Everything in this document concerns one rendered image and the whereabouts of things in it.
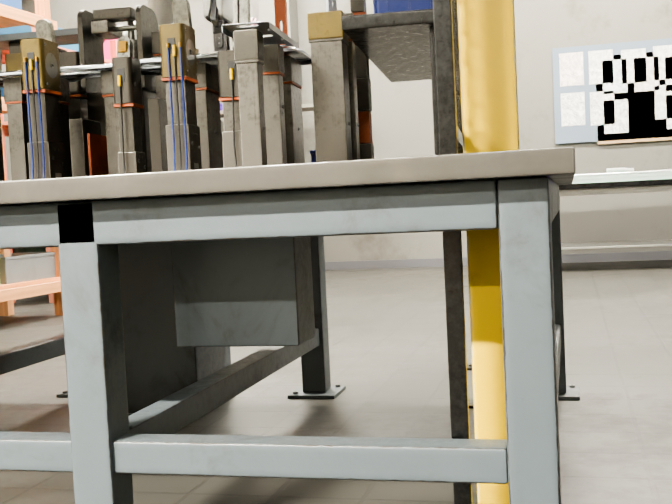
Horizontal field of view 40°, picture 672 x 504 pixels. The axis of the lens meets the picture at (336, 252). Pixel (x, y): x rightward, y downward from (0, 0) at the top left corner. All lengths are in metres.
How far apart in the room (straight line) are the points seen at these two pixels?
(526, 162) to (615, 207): 7.31
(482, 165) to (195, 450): 0.70
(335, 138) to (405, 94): 6.83
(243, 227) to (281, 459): 0.40
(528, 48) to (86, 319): 7.43
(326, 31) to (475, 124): 0.55
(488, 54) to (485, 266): 0.38
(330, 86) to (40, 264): 4.25
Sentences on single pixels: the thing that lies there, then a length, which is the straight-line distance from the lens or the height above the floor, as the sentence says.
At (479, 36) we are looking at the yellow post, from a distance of 1.70.
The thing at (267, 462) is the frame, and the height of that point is 0.20.
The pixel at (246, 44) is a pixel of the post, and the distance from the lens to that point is 1.89.
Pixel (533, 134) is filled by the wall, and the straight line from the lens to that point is 8.73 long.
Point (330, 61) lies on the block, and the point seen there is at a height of 0.95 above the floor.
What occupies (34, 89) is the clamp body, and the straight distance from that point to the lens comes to 2.26.
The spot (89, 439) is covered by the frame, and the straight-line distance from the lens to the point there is 1.73.
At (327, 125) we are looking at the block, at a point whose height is 0.81.
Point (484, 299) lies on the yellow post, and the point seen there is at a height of 0.45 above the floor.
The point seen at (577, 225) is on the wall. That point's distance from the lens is 8.72.
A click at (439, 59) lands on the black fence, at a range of 1.57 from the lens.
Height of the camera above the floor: 0.63
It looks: 3 degrees down
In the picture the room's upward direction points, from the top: 3 degrees counter-clockwise
